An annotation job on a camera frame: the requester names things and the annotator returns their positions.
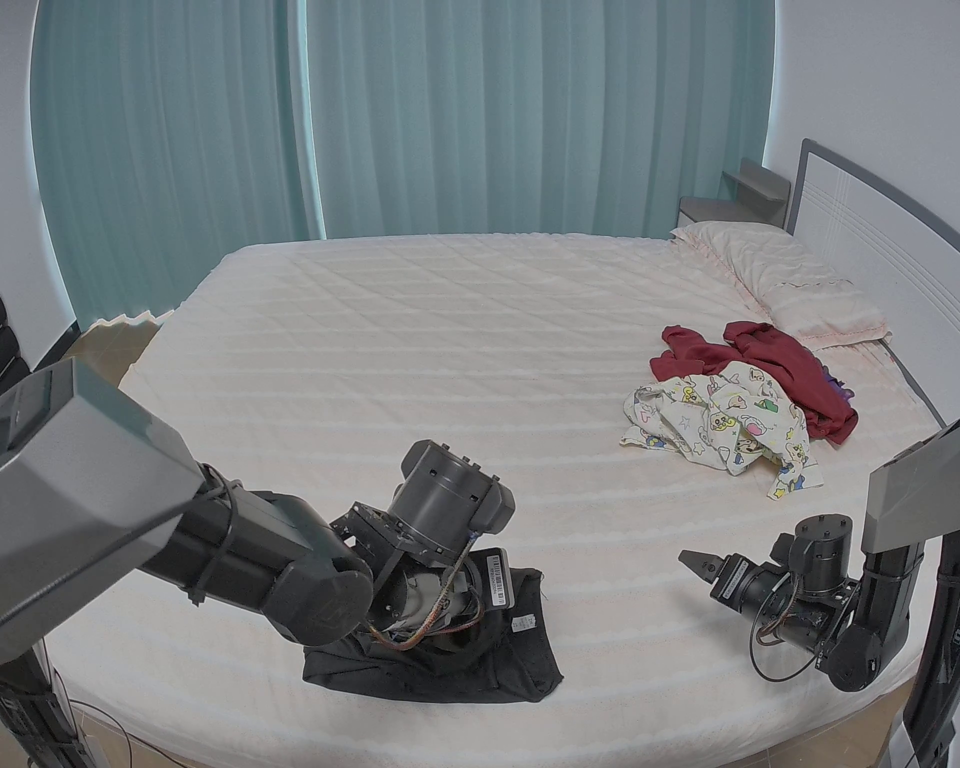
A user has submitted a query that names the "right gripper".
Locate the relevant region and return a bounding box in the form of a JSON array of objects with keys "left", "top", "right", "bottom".
[{"left": 709, "top": 552, "right": 796, "bottom": 625}]

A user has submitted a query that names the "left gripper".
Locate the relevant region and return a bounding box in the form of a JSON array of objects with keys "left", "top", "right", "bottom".
[{"left": 369, "top": 557, "right": 484, "bottom": 651}]

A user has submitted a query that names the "black T-shirt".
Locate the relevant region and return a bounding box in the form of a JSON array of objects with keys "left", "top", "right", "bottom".
[{"left": 302, "top": 566, "right": 565, "bottom": 705}]

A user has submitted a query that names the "white printed pyjama garment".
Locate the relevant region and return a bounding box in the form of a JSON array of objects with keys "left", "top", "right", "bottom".
[{"left": 618, "top": 360, "right": 823, "bottom": 503}]

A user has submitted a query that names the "dark red garment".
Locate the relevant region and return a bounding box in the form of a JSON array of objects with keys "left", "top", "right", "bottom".
[{"left": 649, "top": 321, "right": 861, "bottom": 448}]

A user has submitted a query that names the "bed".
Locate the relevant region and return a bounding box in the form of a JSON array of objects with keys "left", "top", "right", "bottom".
[{"left": 45, "top": 137, "right": 960, "bottom": 768}]

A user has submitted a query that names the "cream pillow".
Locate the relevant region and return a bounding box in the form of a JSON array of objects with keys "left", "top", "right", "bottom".
[{"left": 669, "top": 219, "right": 891, "bottom": 351}]

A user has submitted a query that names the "grey bedside table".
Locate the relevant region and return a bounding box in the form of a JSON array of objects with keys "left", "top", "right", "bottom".
[{"left": 677, "top": 157, "right": 795, "bottom": 235}]

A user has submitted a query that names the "blue-green curtain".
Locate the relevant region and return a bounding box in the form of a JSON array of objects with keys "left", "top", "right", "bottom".
[
  {"left": 296, "top": 0, "right": 781, "bottom": 243},
  {"left": 33, "top": 0, "right": 328, "bottom": 333}
]

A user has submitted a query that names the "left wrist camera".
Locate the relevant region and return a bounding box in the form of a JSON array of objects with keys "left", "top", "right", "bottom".
[{"left": 480, "top": 547, "right": 517, "bottom": 613}]

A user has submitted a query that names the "black cable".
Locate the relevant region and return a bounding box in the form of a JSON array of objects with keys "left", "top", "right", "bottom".
[{"left": 748, "top": 577, "right": 823, "bottom": 682}]

